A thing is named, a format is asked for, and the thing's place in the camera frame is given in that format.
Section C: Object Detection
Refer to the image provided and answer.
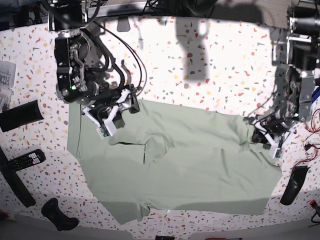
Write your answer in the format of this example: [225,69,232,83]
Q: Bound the red and black wires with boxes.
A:
[291,109,320,173]

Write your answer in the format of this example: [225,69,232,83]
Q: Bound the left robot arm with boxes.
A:
[250,0,320,146]

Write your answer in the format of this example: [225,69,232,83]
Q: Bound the blue plastic clamp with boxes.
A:
[311,86,320,104]

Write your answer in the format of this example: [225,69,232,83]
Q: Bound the red object bottom left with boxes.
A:
[0,211,9,221]

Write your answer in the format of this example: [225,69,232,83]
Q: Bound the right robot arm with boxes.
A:
[41,0,140,115]

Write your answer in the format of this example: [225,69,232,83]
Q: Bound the red connector bottom right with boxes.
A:
[309,199,318,208]

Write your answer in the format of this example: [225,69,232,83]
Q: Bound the small clear plastic container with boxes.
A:
[0,86,12,112]

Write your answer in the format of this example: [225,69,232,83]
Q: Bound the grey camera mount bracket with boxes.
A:
[117,16,131,33]

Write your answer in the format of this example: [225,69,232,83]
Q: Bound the black small tool bottom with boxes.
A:
[155,235,175,240]

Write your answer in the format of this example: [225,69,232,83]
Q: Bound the black curved pad right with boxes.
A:
[280,166,310,206]

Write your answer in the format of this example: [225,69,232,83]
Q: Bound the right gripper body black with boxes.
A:
[79,84,125,112]

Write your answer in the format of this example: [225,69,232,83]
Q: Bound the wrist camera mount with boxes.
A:
[244,117,292,159]
[81,84,137,139]

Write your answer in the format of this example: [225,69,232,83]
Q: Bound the clear plastic parts box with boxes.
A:
[0,61,16,88]

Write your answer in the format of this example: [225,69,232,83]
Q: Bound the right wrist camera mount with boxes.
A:
[81,84,137,139]

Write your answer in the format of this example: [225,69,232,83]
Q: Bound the black remote control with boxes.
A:
[8,149,46,172]

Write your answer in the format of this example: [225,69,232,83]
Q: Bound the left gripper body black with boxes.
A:
[262,118,295,135]

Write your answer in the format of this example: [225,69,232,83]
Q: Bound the light green T-shirt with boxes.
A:
[67,99,282,224]

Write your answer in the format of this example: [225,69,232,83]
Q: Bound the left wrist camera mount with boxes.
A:
[244,117,292,159]

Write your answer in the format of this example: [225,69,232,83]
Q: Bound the long black bar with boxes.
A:
[0,149,36,208]

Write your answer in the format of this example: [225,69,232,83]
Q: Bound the black game controller grip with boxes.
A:
[41,197,80,232]

